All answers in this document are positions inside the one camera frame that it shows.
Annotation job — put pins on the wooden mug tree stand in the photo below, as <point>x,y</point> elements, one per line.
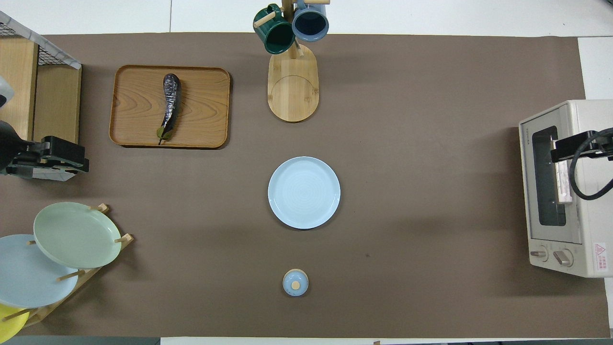
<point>293,91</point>

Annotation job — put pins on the yellow plate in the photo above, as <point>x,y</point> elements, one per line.
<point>9,323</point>

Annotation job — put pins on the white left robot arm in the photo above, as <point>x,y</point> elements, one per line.
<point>4,91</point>

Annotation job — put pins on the glass oven door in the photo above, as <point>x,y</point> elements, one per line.
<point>527,191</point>

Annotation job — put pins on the rectangular wooden tray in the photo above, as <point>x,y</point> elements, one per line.
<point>201,110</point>

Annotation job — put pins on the pale green plate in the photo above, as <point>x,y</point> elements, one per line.
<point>76,235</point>

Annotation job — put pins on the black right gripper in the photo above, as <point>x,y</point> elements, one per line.
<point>601,146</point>

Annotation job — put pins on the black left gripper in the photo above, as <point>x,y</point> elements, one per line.
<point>19,153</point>

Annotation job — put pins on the dark green mug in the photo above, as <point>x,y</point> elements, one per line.
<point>275,34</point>

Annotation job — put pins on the dark purple eggplant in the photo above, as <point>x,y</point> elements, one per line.
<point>171,96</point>

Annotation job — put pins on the blue grey mug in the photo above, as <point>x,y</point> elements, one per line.
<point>310,23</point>

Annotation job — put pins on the brown paper table mat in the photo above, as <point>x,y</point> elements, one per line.
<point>407,120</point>

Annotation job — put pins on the beige oven knob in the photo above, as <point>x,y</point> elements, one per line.
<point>539,254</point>
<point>563,258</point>

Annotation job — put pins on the red warning sticker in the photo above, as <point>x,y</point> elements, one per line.
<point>600,256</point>

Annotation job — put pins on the light blue racked plate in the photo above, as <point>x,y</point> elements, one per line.
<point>28,278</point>

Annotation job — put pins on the beige toaster oven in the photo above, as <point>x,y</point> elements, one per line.
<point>594,215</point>

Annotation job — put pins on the small blue lidded jar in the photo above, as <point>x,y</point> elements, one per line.
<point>295,282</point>

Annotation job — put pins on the wooden plate rack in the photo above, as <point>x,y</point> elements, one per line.
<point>72,292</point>

